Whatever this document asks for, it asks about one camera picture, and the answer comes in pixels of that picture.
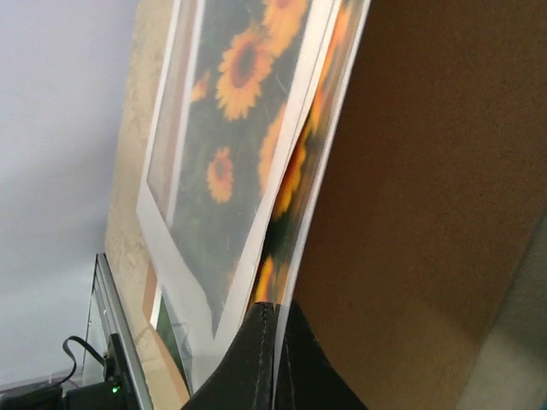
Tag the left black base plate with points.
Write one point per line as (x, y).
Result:
(116, 391)

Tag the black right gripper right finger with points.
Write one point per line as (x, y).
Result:
(306, 379)

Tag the brown fibreboard backing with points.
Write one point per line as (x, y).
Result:
(436, 178)

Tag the white mat board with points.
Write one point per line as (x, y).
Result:
(237, 80)

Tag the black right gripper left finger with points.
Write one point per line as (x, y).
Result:
(244, 378)

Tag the aluminium rail base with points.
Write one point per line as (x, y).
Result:
(131, 320)

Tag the sunflower photo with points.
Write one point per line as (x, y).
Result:
(299, 190)

